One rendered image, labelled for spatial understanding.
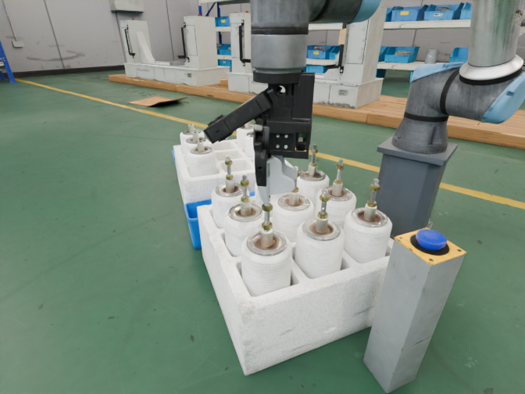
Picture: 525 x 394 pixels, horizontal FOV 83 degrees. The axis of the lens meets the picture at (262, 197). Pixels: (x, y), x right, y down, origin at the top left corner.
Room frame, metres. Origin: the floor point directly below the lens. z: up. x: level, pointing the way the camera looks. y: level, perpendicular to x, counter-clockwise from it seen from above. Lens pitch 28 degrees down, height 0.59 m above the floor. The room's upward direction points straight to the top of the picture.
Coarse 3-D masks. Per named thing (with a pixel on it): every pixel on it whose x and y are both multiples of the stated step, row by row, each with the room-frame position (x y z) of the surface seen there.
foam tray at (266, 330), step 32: (224, 256) 0.50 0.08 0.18; (384, 256) 0.54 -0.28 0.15; (224, 288) 0.46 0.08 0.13; (288, 288) 0.40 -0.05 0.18; (320, 288) 0.41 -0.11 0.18; (352, 288) 0.43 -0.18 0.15; (256, 320) 0.36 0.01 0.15; (288, 320) 0.38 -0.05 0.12; (320, 320) 0.41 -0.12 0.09; (352, 320) 0.44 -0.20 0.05; (256, 352) 0.36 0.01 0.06; (288, 352) 0.38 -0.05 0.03
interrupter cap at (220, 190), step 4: (220, 184) 0.69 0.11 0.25; (224, 184) 0.69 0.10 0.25; (236, 184) 0.69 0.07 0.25; (240, 184) 0.69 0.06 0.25; (216, 188) 0.67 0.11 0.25; (220, 188) 0.67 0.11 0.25; (224, 188) 0.67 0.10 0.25; (236, 188) 0.67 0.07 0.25; (240, 188) 0.67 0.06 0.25; (216, 192) 0.65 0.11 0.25; (220, 192) 0.65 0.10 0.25; (224, 192) 0.65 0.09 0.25; (228, 192) 0.65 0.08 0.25; (232, 192) 0.65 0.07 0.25; (236, 192) 0.65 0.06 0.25; (240, 192) 0.65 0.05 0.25; (224, 196) 0.63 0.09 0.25; (228, 196) 0.63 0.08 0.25; (232, 196) 0.63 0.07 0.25
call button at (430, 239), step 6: (420, 234) 0.37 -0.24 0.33; (426, 234) 0.37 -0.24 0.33; (432, 234) 0.37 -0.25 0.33; (438, 234) 0.37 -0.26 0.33; (420, 240) 0.36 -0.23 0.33; (426, 240) 0.35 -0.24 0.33; (432, 240) 0.35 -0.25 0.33; (438, 240) 0.35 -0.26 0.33; (444, 240) 0.35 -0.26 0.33; (426, 246) 0.35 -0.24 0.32; (432, 246) 0.34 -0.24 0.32; (438, 246) 0.34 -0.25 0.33; (444, 246) 0.35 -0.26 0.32
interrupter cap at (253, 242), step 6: (252, 234) 0.47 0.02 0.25; (258, 234) 0.47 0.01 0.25; (276, 234) 0.47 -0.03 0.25; (252, 240) 0.45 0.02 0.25; (258, 240) 0.46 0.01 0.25; (276, 240) 0.45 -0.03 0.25; (282, 240) 0.45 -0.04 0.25; (252, 246) 0.43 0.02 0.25; (258, 246) 0.44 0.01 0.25; (264, 246) 0.44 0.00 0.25; (270, 246) 0.44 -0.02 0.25; (276, 246) 0.44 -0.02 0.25; (282, 246) 0.43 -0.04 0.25; (252, 252) 0.42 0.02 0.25; (258, 252) 0.42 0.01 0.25; (264, 252) 0.42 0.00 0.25; (270, 252) 0.42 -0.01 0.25; (276, 252) 0.42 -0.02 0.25
